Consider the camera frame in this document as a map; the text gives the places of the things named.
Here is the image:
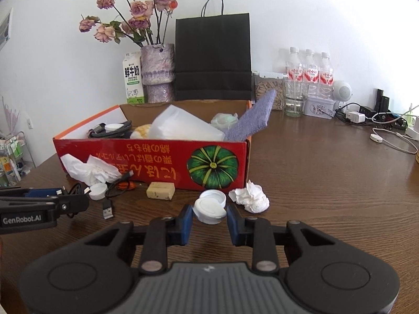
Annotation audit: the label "translucent plastic bag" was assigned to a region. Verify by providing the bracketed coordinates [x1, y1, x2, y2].
[148, 105, 225, 141]

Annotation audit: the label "white cable with puck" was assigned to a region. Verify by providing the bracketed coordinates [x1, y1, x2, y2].
[369, 127, 419, 155]

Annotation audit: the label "purple ceramic vase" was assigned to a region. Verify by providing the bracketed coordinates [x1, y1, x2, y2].
[141, 44, 175, 104]

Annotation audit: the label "green white milk carton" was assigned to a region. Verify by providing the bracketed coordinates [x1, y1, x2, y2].
[122, 52, 145, 104]

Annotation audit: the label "black usb cable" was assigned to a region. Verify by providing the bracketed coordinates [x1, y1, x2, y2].
[67, 170, 135, 220]

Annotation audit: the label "black paper bag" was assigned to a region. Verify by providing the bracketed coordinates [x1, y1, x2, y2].
[174, 6, 252, 101]

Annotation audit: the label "white charger plug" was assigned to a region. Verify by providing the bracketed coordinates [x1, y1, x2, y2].
[346, 111, 366, 124]

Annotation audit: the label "black coiled cable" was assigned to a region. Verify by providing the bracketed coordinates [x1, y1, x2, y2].
[86, 119, 133, 139]

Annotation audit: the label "wall poster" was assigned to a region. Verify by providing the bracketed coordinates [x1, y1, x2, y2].
[0, 8, 14, 50]

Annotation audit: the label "water bottle middle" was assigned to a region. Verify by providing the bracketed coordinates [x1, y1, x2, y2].
[303, 49, 319, 96]

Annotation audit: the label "water bottle left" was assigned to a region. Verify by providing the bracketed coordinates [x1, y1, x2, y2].
[287, 47, 304, 82]

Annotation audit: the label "purple towel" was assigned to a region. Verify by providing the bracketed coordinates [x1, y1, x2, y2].
[224, 89, 276, 142]

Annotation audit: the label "black power strip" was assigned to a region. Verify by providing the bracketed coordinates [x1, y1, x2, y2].
[359, 89, 408, 130]

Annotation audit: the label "red pumpkin cardboard box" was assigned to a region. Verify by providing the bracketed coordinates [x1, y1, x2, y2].
[53, 103, 251, 191]

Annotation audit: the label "crumpled white tissue left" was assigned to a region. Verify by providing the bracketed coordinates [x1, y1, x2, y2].
[60, 154, 122, 186]

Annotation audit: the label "dried pink roses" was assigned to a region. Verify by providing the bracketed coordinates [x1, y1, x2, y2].
[78, 0, 178, 48]

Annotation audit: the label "wire rack shelf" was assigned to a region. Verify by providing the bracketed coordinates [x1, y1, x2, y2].
[0, 131, 36, 187]

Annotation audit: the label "yellow white plush toy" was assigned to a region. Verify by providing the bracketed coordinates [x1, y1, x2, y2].
[130, 124, 151, 139]

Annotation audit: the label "water bottle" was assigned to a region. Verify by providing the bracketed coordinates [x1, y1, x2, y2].
[319, 52, 334, 98]
[303, 49, 319, 96]
[287, 47, 304, 82]

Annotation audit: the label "small white bottle cap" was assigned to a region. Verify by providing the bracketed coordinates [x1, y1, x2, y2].
[88, 183, 108, 201]

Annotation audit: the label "white green wrapped ball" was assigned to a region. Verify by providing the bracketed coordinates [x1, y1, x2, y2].
[210, 113, 239, 132]

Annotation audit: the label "white plastic jar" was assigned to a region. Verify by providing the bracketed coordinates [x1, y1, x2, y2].
[200, 189, 227, 208]

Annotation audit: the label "glass jar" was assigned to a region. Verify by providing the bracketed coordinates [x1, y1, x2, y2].
[284, 79, 306, 118]

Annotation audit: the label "water bottle right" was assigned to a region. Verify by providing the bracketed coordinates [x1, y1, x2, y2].
[319, 52, 334, 98]

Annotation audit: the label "white tin box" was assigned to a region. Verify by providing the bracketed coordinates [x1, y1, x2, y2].
[303, 96, 335, 119]

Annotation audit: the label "crumpled white tissue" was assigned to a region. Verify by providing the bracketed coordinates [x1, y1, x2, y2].
[229, 180, 270, 214]
[60, 154, 122, 186]

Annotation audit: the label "yellow soap bar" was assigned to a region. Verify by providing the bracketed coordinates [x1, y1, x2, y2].
[146, 182, 175, 201]

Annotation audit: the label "crumpled white tissue right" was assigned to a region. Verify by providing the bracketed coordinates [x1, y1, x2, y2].
[229, 180, 270, 214]

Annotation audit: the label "white plastic jar lid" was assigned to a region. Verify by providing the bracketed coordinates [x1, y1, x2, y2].
[192, 198, 227, 225]

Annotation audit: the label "white round speaker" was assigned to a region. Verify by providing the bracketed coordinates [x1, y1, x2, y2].
[332, 80, 353, 101]

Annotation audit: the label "clear container with pellets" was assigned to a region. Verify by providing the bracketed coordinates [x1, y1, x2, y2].
[253, 72, 285, 111]

